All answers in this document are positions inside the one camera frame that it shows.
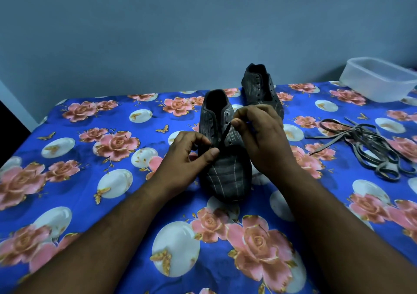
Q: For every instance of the person's right hand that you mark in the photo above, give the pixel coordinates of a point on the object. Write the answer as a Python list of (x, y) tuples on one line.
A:
[(267, 140)]

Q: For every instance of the person's left hand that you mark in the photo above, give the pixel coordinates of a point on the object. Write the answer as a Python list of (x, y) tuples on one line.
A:
[(177, 170)]

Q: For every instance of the person's right thumb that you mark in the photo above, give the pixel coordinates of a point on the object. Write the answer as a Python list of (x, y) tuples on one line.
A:
[(240, 131)]

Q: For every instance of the person's left thumb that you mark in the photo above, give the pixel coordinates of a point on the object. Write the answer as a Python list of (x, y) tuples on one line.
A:
[(202, 160)]

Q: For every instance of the black shoelace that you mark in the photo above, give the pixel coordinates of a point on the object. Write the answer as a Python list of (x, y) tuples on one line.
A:
[(224, 135)]

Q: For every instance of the person's right forearm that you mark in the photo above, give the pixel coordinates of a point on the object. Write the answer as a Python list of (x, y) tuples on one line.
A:
[(338, 238)]

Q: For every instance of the person's left forearm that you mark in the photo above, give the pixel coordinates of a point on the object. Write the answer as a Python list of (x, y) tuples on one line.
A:
[(97, 241)]

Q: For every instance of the grey striped fabric shoe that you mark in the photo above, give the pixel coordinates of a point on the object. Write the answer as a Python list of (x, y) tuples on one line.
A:
[(228, 176), (260, 88)]

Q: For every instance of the blue floral bedsheet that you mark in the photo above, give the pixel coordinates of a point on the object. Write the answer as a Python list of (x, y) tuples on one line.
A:
[(107, 179)]

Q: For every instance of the grey flat shoelace bundle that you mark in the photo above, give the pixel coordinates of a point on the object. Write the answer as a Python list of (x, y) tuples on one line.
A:
[(371, 144)]

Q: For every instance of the clear plastic container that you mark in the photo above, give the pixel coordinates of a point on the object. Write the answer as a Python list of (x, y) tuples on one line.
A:
[(378, 78)]

